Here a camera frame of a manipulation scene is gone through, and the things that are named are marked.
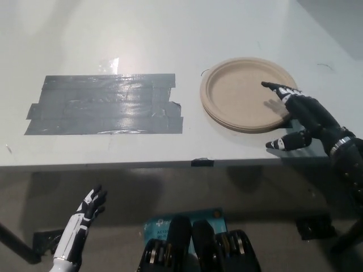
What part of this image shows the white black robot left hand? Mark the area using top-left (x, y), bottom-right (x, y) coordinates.
top-left (53, 184), bottom-right (108, 263)

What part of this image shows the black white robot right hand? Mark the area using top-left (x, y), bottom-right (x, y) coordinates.
top-left (260, 81), bottom-right (352, 156)

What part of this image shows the stack of beige paper plates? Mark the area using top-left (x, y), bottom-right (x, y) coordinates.
top-left (199, 57), bottom-right (299, 134)

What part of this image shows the black table leg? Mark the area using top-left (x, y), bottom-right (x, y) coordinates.
top-left (0, 220), bottom-right (43, 263)

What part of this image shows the grey duct tape patch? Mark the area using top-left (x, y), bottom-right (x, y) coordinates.
top-left (24, 73), bottom-right (184, 136)

